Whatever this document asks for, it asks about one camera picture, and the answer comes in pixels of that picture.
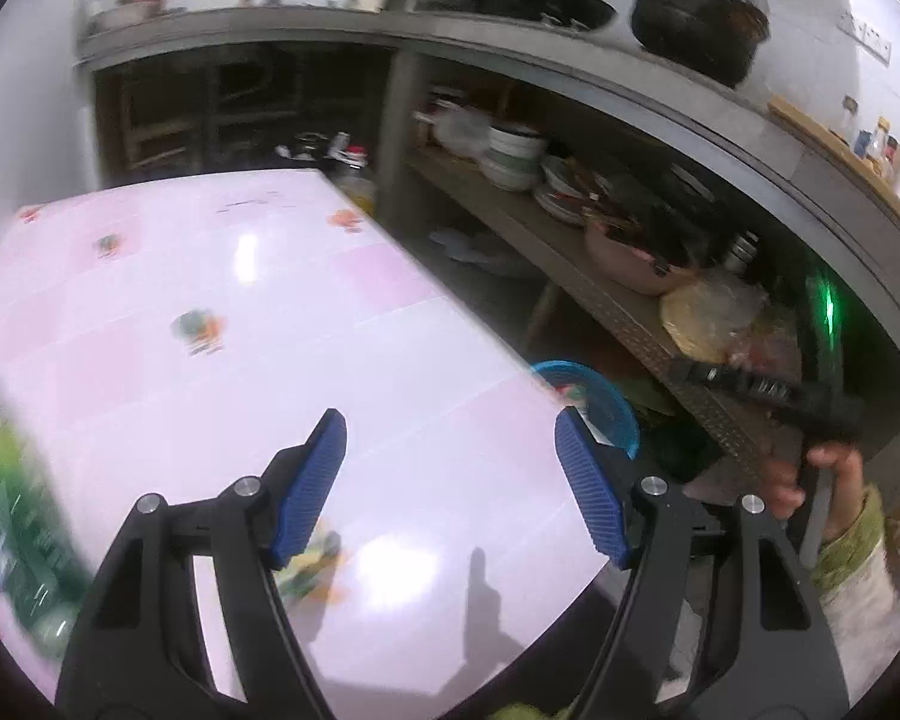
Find white plastic bag on shelf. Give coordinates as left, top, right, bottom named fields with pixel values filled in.
left=414, top=101, right=493, bottom=160

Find red clear plastic bag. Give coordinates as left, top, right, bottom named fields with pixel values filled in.
left=725, top=305, right=802, bottom=382

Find fluffy sleeve forearm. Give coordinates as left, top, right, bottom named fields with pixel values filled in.
left=811, top=484, right=900, bottom=704

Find blue plastic waste basket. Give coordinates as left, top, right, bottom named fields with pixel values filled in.
left=533, top=359, right=640, bottom=460

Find yellow plastic bag on shelf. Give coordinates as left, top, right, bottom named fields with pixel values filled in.
left=660, top=268, right=767, bottom=362

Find dark pot under counter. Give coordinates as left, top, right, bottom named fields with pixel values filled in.
left=274, top=132, right=331, bottom=166

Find green plastic bottle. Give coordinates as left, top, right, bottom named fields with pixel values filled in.
left=0, top=385, right=92, bottom=660

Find cooking oil bottle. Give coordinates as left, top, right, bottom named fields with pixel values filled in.
left=333, top=145, right=377, bottom=216

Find wooden cutting board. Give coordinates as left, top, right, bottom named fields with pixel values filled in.
left=767, top=94, right=900, bottom=222

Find person right hand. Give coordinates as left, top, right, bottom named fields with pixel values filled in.
left=761, top=442, right=865, bottom=543

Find perforated metal shelf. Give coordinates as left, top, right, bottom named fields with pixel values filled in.
left=403, top=148, right=802, bottom=475

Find large black pot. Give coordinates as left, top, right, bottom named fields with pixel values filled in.
left=631, top=0, right=770, bottom=88

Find pink basin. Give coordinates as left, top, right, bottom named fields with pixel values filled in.
left=583, top=218, right=701, bottom=298

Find stacked white bowls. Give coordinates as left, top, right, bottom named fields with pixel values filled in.
left=478, top=122, right=548, bottom=192

